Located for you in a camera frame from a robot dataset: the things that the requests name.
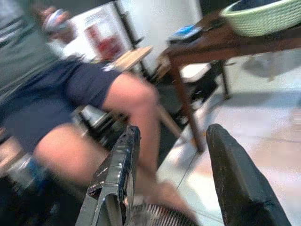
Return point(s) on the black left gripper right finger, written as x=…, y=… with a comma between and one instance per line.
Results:
x=235, y=183

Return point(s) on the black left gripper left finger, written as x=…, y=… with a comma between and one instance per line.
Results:
x=117, y=169

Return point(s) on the black floor fan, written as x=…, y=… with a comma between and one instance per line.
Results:
x=160, y=215

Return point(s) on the person in navy clothes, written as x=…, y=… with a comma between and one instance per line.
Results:
x=131, y=94

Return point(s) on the light wooden table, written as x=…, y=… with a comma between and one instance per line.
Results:
x=134, y=56

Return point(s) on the white poster stand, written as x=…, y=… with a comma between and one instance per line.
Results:
x=103, y=35

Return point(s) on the dark brown wooden table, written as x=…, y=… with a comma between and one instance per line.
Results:
x=235, y=42

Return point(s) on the blue and white box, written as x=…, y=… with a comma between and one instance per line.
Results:
x=185, y=31

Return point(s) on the light green plastic basket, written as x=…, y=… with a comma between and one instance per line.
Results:
x=263, y=21

